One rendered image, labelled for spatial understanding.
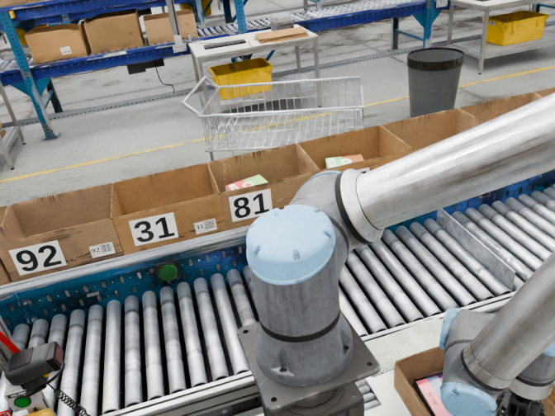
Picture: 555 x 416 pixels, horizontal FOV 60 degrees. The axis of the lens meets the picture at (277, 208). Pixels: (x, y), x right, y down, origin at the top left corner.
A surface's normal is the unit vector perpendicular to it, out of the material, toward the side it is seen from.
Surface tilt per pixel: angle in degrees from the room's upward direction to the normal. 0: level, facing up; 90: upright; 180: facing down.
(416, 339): 0
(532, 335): 86
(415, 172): 51
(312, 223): 3
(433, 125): 90
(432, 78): 95
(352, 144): 90
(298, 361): 67
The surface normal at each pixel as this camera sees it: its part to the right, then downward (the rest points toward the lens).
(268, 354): -0.70, 0.09
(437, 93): -0.10, 0.59
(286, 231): -0.15, -0.83
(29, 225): 0.28, 0.47
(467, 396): -0.39, 0.55
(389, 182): -0.63, -0.21
